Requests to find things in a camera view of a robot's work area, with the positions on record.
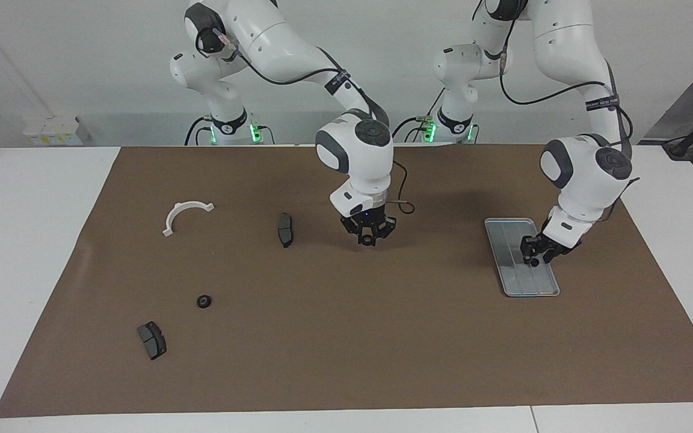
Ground silver metal tray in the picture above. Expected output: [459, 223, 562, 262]
[484, 218, 561, 298]

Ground long dark brake pad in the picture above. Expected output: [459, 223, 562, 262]
[277, 212, 294, 248]

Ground brown table mat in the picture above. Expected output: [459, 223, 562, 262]
[0, 143, 693, 419]

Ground short grey brake pad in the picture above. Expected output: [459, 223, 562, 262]
[137, 321, 168, 361]

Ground black left base cables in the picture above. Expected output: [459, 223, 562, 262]
[390, 89, 479, 144]

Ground black base cables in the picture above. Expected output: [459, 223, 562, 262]
[390, 89, 479, 144]
[185, 117, 275, 145]

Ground black right base cables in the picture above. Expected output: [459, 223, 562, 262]
[185, 117, 275, 145]

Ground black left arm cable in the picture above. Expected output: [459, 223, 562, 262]
[470, 0, 642, 223]

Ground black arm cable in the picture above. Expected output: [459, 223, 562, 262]
[470, 0, 642, 223]
[199, 24, 416, 215]

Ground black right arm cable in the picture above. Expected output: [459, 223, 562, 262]
[199, 24, 416, 215]

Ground white curved plastic bracket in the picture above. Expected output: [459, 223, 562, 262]
[162, 201, 215, 238]

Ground white wall socket box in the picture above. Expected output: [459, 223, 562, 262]
[22, 115, 91, 147]

